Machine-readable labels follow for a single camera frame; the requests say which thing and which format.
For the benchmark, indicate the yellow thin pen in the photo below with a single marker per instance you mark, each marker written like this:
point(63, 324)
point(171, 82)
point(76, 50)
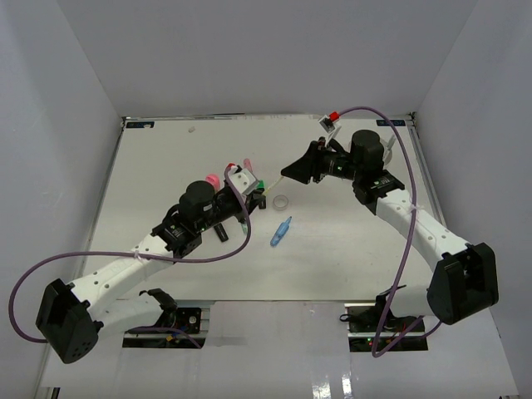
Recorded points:
point(274, 184)

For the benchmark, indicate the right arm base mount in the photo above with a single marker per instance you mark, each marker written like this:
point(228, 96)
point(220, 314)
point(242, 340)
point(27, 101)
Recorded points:
point(361, 322)

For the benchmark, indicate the white round divided container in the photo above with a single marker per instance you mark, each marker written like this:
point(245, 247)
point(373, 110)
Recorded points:
point(387, 146)

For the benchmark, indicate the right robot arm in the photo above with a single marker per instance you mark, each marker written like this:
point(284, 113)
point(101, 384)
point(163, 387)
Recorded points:
point(464, 278)

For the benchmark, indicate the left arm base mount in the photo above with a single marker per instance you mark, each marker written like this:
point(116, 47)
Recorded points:
point(186, 328)

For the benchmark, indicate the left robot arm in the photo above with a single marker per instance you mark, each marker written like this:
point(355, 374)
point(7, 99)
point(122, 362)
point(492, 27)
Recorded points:
point(74, 316)

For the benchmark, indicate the pink highlighter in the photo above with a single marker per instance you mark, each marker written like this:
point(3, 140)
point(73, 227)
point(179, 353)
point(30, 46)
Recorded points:
point(248, 165)

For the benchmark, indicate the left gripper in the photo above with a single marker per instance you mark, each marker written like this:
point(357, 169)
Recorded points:
point(253, 199)

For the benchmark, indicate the blue highlighter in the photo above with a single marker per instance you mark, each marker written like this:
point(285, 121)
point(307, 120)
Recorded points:
point(280, 232)

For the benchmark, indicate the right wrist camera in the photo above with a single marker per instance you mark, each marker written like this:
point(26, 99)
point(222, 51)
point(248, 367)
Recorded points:
point(330, 123)

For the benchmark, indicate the pink-capped black highlighter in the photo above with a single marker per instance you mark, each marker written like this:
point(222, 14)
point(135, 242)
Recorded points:
point(221, 233)

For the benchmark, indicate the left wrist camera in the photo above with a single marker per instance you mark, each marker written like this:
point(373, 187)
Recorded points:
point(243, 180)

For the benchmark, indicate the pink-lidded small jar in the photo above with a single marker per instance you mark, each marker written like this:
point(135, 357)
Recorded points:
point(213, 179)

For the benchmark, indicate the clear tape roll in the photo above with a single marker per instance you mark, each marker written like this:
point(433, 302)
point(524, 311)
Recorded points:
point(280, 202)

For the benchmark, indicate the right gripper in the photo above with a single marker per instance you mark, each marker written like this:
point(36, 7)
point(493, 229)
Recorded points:
point(312, 165)

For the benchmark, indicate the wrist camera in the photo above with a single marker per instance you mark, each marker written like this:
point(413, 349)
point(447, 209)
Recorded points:
point(243, 180)
point(330, 123)

